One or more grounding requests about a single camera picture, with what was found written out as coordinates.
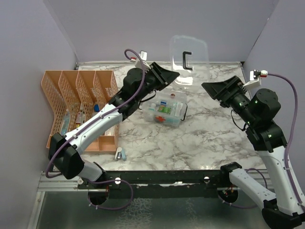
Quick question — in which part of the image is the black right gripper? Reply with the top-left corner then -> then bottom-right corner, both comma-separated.
202,74 -> 256,125

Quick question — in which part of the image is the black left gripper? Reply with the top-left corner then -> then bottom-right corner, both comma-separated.
136,62 -> 180,103

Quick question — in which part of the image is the clear plastic medicine box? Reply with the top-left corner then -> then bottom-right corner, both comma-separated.
141,90 -> 188,127

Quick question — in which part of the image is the teal white dressing packet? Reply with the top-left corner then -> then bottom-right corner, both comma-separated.
174,102 -> 183,117

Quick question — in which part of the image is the clear box lid black handle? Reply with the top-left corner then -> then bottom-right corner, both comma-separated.
170,35 -> 210,90

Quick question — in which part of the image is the white disinfectant bottle green label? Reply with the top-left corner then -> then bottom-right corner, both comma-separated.
148,103 -> 156,115

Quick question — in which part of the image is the white gauze pouch blue print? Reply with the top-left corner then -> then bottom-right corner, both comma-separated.
104,125 -> 119,136

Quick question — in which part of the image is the small green packet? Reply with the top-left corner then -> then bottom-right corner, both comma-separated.
158,106 -> 172,114

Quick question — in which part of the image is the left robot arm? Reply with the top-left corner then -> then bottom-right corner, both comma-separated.
48,62 -> 180,188

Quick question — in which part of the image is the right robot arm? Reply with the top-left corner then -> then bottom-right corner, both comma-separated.
202,76 -> 305,229

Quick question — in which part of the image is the medicine box in organizer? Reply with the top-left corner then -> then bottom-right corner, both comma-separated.
75,111 -> 85,127

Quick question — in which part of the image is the white teal thermometer case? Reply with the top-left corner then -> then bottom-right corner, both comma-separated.
115,147 -> 126,161

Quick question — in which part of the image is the orange plastic file organizer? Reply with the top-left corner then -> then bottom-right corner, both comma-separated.
41,70 -> 122,154

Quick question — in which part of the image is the blue item in organizer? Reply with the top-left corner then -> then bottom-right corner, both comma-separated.
60,110 -> 70,135

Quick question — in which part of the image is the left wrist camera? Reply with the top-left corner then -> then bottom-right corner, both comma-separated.
135,50 -> 149,69

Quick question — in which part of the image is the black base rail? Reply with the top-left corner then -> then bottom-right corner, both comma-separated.
78,170 -> 232,199

